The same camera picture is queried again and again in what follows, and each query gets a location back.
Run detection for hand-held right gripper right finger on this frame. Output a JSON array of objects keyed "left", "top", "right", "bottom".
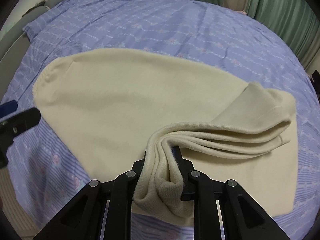
[{"left": 171, "top": 146, "right": 292, "bottom": 240}]

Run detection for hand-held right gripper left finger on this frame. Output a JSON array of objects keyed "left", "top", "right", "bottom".
[{"left": 32, "top": 160, "right": 148, "bottom": 240}]

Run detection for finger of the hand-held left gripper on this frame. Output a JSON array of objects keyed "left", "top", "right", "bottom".
[
  {"left": 0, "top": 100, "right": 18, "bottom": 117},
  {"left": 0, "top": 107, "right": 42, "bottom": 143}
]

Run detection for cream pants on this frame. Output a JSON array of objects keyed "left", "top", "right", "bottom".
[{"left": 32, "top": 47, "right": 298, "bottom": 227}]

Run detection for grey padded headboard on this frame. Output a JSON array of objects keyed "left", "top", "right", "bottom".
[{"left": 0, "top": 0, "right": 123, "bottom": 68}]

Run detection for purple patterned bedsheet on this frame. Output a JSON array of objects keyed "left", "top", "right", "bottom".
[{"left": 5, "top": 0, "right": 318, "bottom": 240}]

